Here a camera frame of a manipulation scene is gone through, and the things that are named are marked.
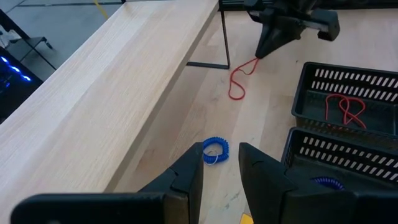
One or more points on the black plastic basket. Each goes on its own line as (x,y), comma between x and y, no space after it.
(311,105)
(326,168)

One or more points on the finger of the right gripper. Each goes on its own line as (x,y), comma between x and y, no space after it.
(268,37)
(289,31)

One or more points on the wooden shelf riser black legs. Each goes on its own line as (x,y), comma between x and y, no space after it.
(93,93)

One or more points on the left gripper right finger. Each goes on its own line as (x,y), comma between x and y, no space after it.
(267,193)

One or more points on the red rubber band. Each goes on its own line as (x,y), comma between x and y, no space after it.
(230,88)
(345,115)

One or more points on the black metal rig frame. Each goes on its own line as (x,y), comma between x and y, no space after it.
(230,3)

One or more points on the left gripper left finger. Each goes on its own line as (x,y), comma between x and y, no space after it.
(183,186)

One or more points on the blue spiral wrist coil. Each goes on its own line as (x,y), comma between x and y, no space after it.
(222,146)

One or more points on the yellow blister card pack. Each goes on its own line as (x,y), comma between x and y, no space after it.
(246,219)

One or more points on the black computer blue lights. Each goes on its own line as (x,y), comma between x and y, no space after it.
(15,87)

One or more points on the purple spiral wrist coil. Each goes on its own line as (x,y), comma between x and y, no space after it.
(329,183)

